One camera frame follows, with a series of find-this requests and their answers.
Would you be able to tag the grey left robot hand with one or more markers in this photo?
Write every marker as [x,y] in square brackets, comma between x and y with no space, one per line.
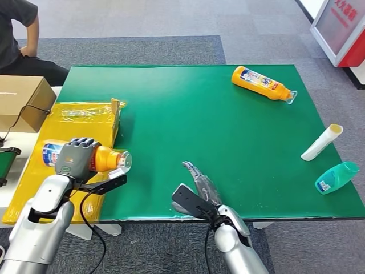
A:
[75,160]

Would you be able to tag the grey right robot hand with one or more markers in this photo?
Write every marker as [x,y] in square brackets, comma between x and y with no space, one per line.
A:
[207,187]

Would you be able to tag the orange bottle with clear cap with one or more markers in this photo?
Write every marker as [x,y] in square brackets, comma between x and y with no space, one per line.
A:
[256,81]
[107,159]

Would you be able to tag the white tube bottle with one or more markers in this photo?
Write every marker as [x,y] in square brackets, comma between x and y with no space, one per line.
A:
[320,143]

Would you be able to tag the teal plastic bottle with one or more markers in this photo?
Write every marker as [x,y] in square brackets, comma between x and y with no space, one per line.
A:
[335,178]

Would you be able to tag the yellow-wrapped cardboard box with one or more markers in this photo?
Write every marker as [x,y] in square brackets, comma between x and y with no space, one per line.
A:
[71,125]

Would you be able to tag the green table mat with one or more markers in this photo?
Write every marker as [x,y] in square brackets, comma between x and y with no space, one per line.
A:
[185,125]

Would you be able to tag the white table foot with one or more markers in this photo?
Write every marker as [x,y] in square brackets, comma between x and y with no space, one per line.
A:
[261,225]
[85,230]

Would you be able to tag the green plastic bin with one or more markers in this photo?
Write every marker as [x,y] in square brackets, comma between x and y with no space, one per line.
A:
[7,162]

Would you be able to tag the brown cardboard box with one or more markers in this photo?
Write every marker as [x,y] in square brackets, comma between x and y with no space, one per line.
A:
[19,102]

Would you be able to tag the person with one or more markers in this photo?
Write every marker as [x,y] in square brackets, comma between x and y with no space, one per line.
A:
[16,53]

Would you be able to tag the red and white display stand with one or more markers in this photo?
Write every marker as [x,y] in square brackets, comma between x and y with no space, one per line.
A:
[339,30]

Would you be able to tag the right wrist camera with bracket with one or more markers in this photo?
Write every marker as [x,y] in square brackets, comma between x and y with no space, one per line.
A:
[191,200]

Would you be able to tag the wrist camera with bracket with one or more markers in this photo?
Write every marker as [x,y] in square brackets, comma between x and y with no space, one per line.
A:
[191,200]
[105,185]

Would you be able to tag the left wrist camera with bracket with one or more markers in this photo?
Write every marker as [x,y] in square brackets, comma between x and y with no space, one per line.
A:
[105,185]

